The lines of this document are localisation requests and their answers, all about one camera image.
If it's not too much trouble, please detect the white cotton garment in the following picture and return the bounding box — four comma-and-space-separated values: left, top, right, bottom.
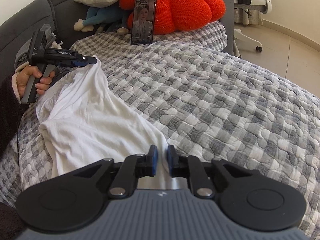
36, 62, 187, 190

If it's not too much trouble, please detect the person's left hand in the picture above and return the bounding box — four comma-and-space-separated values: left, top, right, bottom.
15, 65, 56, 98

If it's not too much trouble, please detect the blue plush doll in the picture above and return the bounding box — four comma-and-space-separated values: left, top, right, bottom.
73, 3, 130, 35

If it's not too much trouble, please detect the dark grey upholstered headboard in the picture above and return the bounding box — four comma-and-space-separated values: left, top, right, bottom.
1, 0, 95, 80

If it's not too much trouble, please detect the smartphone showing video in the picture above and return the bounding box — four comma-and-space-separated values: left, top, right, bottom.
131, 0, 157, 45

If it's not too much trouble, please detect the grey checkered quilted bedspread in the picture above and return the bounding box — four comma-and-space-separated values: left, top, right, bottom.
0, 19, 320, 240

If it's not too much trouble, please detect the red flower-shaped plush cushion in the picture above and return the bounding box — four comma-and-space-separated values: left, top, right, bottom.
119, 0, 226, 35

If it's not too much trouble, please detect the grey bed footboard panel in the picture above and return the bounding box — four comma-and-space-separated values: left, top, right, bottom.
220, 0, 234, 56

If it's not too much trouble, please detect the white mesh office chair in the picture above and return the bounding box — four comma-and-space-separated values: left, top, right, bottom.
233, 0, 272, 58

